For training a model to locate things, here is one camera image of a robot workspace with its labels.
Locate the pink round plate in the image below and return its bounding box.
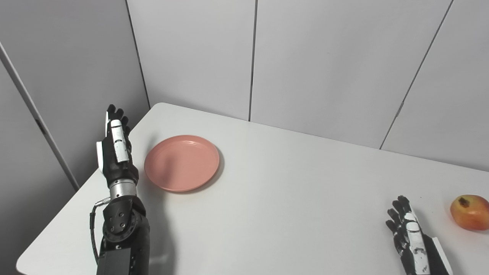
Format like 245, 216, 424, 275
144, 134, 221, 193

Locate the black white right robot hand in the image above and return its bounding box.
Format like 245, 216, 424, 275
385, 195, 455, 275

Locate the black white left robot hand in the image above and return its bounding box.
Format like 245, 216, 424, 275
96, 104, 140, 189

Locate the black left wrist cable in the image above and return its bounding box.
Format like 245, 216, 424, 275
89, 197, 112, 266

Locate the red yellow apple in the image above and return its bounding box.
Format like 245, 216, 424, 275
450, 194, 489, 231

